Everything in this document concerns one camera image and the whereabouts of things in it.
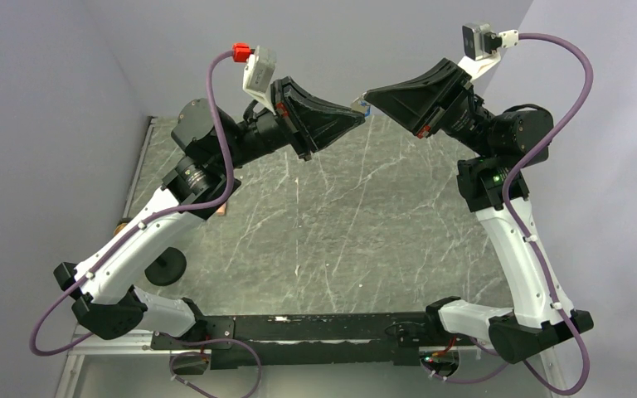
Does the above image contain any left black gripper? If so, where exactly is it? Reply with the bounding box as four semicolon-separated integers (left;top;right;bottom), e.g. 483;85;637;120
217;76;366;172

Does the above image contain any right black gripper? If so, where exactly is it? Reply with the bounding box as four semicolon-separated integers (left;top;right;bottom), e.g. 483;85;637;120
365;58;496;158

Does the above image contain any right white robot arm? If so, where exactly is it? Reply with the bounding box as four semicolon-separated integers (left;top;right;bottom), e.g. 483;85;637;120
363;59;594;364

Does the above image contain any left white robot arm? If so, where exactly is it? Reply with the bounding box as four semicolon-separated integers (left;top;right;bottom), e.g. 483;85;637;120
55;77;365;348

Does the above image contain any pink microphone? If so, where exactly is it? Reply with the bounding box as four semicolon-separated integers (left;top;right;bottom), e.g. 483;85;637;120
216;203;227;216

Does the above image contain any round gold black disc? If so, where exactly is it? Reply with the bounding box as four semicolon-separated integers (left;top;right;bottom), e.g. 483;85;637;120
144;247;187;287

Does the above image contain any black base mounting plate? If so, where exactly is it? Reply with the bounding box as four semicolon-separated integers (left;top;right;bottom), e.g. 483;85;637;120
151;312;460;370

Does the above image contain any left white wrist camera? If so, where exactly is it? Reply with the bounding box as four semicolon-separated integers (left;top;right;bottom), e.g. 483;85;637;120
232;42;277;114

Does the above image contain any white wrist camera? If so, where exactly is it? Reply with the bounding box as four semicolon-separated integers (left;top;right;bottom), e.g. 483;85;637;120
232;42;277;114
458;23;519;81

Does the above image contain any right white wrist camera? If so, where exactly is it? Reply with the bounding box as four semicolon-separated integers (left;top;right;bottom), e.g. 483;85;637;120
458;23;519;81

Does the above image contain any aluminium frame rail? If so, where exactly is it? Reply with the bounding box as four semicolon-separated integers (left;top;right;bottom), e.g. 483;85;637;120
55;330;155;398

